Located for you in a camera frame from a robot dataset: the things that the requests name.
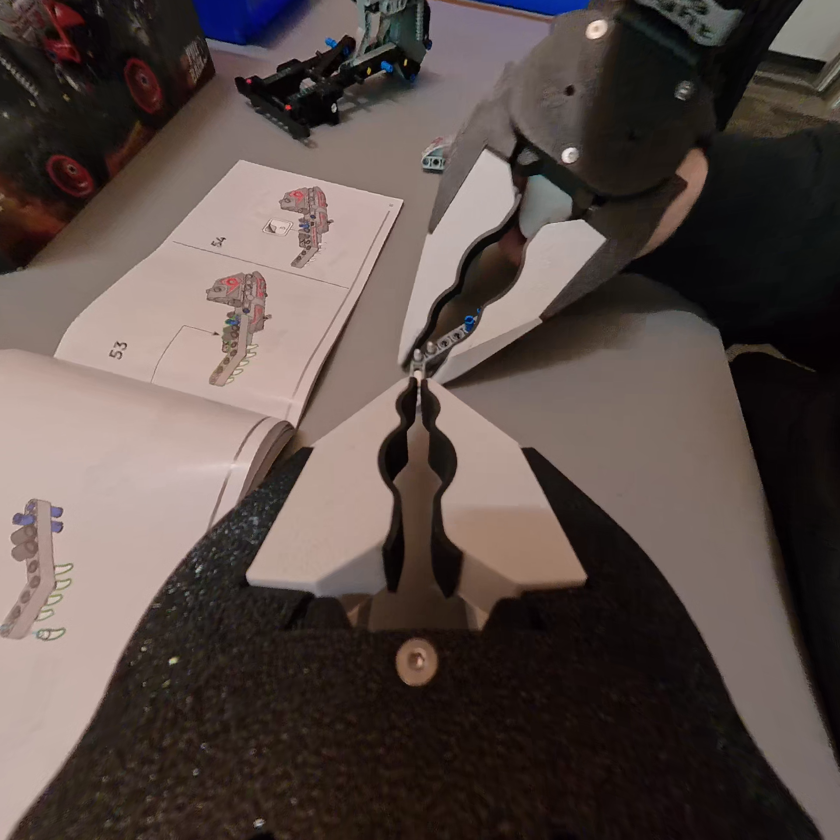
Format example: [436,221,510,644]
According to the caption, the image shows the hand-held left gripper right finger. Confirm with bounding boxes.
[420,379,588,632]

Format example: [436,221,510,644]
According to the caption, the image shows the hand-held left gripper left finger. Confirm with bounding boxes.
[246,379,421,632]

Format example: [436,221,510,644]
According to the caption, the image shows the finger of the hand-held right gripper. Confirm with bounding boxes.
[397,148,525,374]
[430,218,610,387]

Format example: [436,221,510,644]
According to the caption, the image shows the grey toy beam with pins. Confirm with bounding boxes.
[406,307,487,383]

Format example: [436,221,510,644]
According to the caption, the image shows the person's right forearm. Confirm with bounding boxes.
[626,125,840,371]

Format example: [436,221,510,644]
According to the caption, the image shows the person's right hand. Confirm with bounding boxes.
[625,151,711,268]

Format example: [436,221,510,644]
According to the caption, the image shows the toy instruction booklet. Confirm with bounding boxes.
[0,159,405,840]

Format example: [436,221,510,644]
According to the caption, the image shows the black and grey toy chassis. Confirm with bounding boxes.
[235,0,435,143]

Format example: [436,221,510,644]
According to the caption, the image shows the person's black clothed body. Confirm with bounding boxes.
[725,348,840,729]

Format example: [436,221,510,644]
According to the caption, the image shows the blue plastic bin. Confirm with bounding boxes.
[192,0,555,48]

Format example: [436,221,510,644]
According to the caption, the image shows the dark toy box red wheels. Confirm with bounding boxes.
[0,0,217,275]

